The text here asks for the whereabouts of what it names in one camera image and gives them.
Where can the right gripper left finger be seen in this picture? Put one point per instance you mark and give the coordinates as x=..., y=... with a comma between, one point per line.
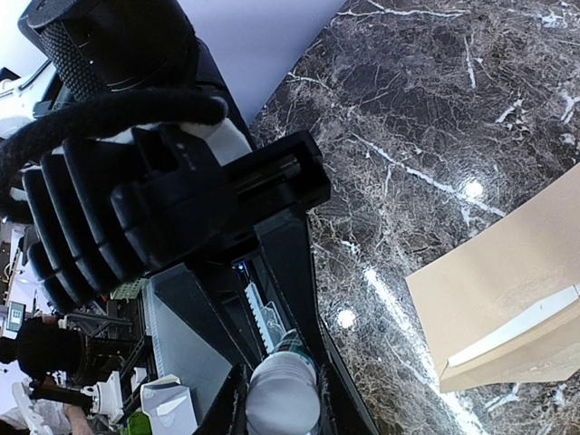
x=227, y=414

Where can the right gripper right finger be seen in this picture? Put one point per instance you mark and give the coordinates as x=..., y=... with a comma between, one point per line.
x=339, y=413

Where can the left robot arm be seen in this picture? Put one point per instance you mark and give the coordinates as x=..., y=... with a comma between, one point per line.
x=105, y=47

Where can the brown paper envelope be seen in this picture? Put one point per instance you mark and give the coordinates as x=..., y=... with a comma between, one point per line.
x=465, y=295

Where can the white slotted cable duct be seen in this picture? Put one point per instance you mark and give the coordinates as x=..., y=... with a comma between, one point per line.
x=267, y=318

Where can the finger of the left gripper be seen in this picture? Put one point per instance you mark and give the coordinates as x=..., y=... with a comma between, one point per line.
x=285, y=249
x=211, y=300

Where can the white green glue stick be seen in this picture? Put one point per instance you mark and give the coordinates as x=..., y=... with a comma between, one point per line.
x=283, y=395

